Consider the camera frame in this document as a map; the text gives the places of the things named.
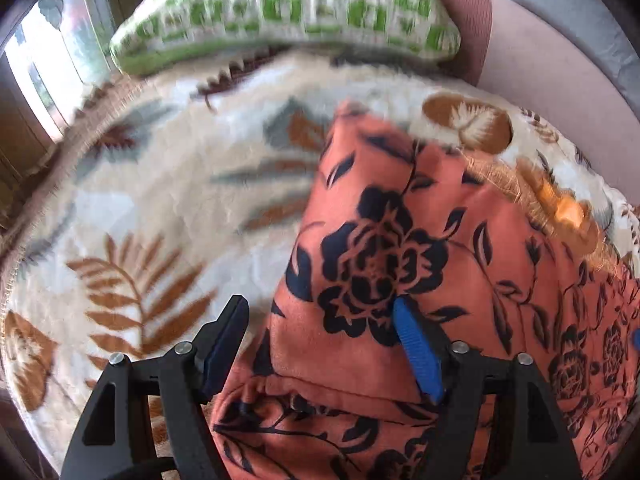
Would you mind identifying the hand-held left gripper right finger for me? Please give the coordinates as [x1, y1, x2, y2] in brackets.
[391, 297, 583, 480]

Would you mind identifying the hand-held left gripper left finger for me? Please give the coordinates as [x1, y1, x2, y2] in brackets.
[60, 295, 250, 480]

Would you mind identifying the orange floral cloth garment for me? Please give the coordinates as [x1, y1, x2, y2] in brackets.
[210, 100, 640, 480]

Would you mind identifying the leaf print fleece blanket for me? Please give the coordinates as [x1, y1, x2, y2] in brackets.
[0, 52, 640, 466]

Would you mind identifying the pink brown headboard cushion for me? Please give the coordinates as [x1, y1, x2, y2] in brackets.
[437, 0, 640, 201]

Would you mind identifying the grey pillow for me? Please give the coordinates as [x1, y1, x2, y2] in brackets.
[490, 0, 640, 116]

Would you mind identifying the stained glass window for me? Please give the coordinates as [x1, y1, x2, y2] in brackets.
[0, 0, 118, 146]

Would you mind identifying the green and white pillow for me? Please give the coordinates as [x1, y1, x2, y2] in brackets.
[109, 0, 462, 78]

